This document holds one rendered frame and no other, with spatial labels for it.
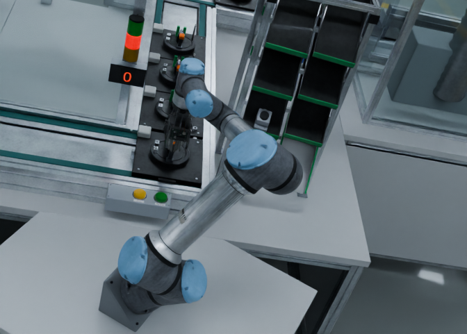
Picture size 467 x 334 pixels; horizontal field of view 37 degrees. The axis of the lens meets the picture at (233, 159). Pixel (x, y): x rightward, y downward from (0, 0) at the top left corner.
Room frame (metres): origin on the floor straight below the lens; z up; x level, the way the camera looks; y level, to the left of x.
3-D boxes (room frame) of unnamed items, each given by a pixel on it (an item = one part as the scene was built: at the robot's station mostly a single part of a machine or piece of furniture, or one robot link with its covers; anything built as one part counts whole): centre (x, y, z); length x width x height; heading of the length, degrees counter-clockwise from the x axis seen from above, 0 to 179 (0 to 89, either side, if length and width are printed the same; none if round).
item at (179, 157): (1.91, 0.22, 0.98); 0.14 x 0.14 x 0.02
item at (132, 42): (1.99, 0.43, 1.34); 0.05 x 0.05 x 0.05
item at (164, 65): (2.40, 0.32, 1.01); 0.24 x 0.24 x 0.13; 12
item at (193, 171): (1.91, 0.22, 0.96); 0.24 x 0.24 x 0.02; 12
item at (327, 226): (2.35, 0.31, 0.85); 1.50 x 1.41 x 0.03; 102
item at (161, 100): (2.16, 0.27, 1.01); 0.24 x 0.24 x 0.13; 12
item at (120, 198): (1.68, 0.26, 0.93); 0.21 x 0.07 x 0.06; 102
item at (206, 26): (2.38, 0.32, 0.91); 1.24 x 0.33 x 0.10; 12
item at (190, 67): (1.82, 0.20, 1.37); 0.09 x 0.08 x 0.11; 26
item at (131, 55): (1.99, 0.43, 1.29); 0.05 x 0.05 x 0.05
